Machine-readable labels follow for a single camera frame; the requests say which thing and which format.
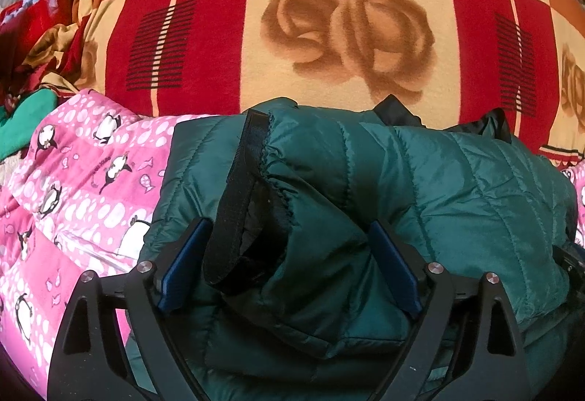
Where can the red cloth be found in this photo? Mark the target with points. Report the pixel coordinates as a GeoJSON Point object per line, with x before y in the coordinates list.
{"type": "Point", "coordinates": [41, 26]}

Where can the dark green quilted jacket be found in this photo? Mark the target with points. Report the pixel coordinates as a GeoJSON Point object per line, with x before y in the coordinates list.
{"type": "Point", "coordinates": [365, 199]}

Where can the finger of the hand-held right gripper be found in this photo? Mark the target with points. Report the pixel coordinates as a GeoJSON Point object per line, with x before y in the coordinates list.
{"type": "Point", "coordinates": [571, 261]}

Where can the pink penguin print blanket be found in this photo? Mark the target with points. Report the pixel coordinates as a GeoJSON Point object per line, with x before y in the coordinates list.
{"type": "Point", "coordinates": [82, 199]}

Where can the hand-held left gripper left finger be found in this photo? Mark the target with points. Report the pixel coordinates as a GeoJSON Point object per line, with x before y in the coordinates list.
{"type": "Point", "coordinates": [183, 264]}

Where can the red yellow rose print blanket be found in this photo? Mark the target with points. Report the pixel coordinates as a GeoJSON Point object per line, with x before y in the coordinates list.
{"type": "Point", "coordinates": [329, 17]}

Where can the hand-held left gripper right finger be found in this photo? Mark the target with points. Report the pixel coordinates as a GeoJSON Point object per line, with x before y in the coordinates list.
{"type": "Point", "coordinates": [395, 264]}

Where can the bright green cloth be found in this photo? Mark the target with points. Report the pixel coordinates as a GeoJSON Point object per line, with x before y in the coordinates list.
{"type": "Point", "coordinates": [25, 126]}

